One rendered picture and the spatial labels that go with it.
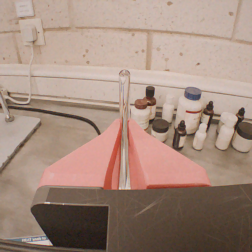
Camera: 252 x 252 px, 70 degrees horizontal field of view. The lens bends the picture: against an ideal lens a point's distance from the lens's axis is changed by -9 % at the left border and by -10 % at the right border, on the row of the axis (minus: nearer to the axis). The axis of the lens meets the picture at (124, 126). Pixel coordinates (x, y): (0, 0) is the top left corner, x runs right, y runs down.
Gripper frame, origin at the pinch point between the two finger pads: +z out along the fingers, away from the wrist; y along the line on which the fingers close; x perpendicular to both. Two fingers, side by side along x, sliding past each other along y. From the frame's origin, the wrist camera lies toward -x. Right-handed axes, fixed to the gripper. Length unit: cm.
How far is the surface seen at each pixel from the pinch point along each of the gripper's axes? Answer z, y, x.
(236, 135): 25.6, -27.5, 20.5
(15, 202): 9.8, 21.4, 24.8
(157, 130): 27.8, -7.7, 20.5
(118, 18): 47.6, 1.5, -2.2
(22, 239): 1.2, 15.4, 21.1
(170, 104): 35.8, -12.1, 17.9
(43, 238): 1.9, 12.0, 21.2
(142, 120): 30.3, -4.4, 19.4
